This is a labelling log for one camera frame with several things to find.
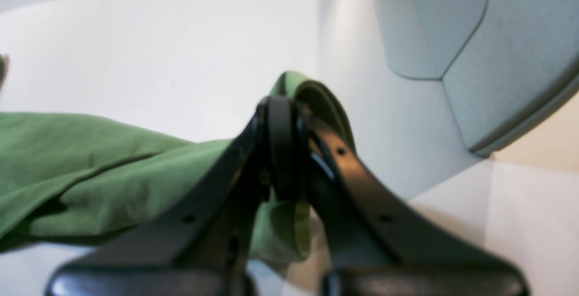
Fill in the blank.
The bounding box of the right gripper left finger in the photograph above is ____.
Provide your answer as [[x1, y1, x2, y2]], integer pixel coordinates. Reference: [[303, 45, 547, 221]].
[[45, 96, 295, 296]]

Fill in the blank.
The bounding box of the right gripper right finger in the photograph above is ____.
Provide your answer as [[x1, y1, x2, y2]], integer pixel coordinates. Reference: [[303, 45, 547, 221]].
[[296, 105, 530, 296]]

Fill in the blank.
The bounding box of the grey partition panel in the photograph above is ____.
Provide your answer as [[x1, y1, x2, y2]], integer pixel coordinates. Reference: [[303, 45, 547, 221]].
[[0, 0, 579, 158]]

